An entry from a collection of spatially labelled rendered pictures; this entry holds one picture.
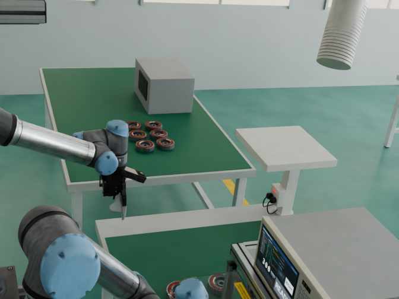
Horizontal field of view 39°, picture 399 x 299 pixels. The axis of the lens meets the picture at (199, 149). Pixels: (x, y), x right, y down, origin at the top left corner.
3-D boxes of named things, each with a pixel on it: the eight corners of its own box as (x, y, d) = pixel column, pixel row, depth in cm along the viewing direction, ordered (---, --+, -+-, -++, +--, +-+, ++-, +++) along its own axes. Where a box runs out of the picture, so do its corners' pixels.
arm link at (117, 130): (101, 120, 192) (124, 117, 197) (100, 148, 197) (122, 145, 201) (108, 129, 187) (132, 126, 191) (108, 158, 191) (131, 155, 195)
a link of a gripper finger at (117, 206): (110, 221, 200) (107, 196, 201) (126, 219, 203) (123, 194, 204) (111, 221, 198) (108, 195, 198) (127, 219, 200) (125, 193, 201)
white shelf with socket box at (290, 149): (252, 251, 260) (267, 165, 240) (224, 208, 291) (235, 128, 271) (318, 242, 272) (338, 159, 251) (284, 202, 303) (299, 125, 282)
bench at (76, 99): (67, 293, 330) (67, 184, 296) (41, 150, 484) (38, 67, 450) (240, 270, 366) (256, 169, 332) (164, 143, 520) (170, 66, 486)
